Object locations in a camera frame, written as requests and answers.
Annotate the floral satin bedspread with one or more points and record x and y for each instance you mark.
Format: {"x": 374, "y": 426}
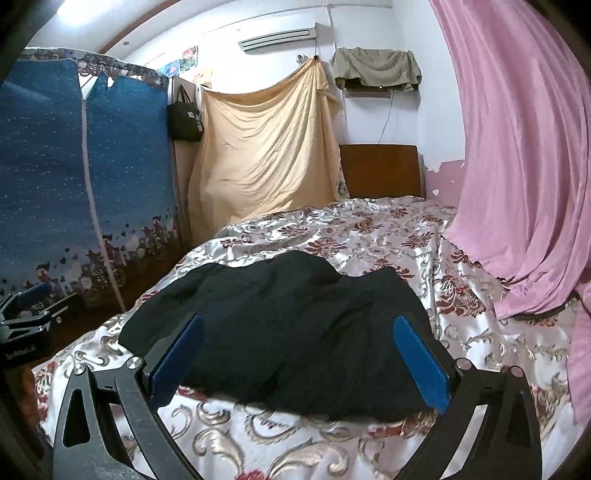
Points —
{"x": 369, "y": 240}

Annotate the black jacket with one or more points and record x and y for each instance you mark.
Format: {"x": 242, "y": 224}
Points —
{"x": 295, "y": 332}

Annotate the yellow hanging cloth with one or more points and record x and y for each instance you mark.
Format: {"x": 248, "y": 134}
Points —
{"x": 268, "y": 152}

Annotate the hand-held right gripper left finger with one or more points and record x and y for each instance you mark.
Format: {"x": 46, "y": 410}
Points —
{"x": 178, "y": 360}

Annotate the white wall pipe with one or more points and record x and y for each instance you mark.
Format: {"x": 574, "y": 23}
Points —
{"x": 333, "y": 37}

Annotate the wall pictures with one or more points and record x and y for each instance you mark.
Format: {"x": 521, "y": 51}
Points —
{"x": 187, "y": 62}

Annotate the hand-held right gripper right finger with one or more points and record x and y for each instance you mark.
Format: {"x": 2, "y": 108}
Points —
{"x": 422, "y": 364}

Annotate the white air conditioner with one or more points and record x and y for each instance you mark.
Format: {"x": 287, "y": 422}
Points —
{"x": 277, "y": 36}

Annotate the pink curtain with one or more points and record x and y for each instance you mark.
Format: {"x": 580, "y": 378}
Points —
{"x": 517, "y": 147}

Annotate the wooden headboard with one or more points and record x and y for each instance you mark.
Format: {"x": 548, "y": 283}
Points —
{"x": 381, "y": 170}

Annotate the blue starry wardrobe curtain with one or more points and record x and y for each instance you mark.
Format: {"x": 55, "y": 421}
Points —
{"x": 78, "y": 184}

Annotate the olive hanging cloth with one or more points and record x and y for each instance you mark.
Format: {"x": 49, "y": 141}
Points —
{"x": 376, "y": 68}

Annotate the black hanging bag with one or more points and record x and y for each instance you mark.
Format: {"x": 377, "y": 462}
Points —
{"x": 184, "y": 120}

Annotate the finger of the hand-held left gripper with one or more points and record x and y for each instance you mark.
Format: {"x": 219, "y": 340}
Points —
{"x": 64, "y": 309}
{"x": 32, "y": 293}

